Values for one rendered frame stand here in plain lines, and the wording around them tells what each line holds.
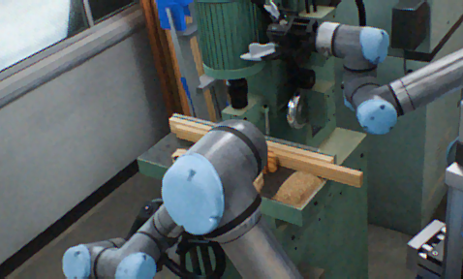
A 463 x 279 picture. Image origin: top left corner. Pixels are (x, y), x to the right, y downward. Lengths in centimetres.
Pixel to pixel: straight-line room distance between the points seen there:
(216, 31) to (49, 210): 177
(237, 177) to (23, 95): 202
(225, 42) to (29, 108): 149
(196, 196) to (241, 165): 10
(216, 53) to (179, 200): 74
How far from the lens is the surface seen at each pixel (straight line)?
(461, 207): 119
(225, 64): 163
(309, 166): 174
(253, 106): 178
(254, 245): 98
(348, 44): 137
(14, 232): 304
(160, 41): 325
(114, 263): 128
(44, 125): 298
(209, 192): 91
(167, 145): 198
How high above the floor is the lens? 191
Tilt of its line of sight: 31 degrees down
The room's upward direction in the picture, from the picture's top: 8 degrees counter-clockwise
